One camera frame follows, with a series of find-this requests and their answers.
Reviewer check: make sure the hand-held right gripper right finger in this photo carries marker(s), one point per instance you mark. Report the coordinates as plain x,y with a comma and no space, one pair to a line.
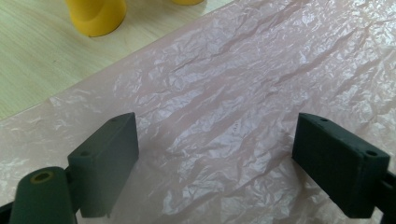
339,168

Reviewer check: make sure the pink plastic bag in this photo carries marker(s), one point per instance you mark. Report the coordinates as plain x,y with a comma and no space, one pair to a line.
236,93

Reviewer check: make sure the yellow plastic leg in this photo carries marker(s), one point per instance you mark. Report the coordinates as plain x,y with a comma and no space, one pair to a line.
186,2
96,17

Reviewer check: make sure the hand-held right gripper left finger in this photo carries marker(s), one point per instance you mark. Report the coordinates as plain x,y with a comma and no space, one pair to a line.
104,168

